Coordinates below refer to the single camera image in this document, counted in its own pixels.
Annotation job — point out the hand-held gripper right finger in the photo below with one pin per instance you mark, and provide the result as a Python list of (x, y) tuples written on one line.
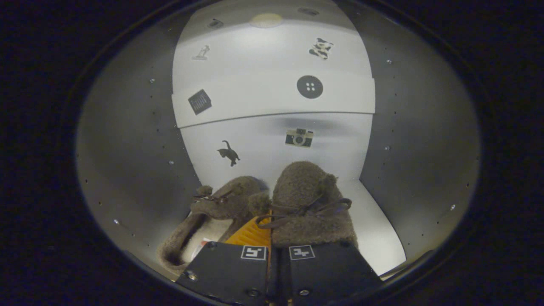
[(323, 267)]

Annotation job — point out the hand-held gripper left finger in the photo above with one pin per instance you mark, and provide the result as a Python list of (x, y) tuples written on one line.
[(233, 267)]

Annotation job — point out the brown fuzzy shoe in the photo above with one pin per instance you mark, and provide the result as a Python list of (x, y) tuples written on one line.
[(301, 187), (229, 204)]

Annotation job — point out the grey shoe cabinet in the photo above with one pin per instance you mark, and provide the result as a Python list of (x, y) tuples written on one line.
[(127, 148)]

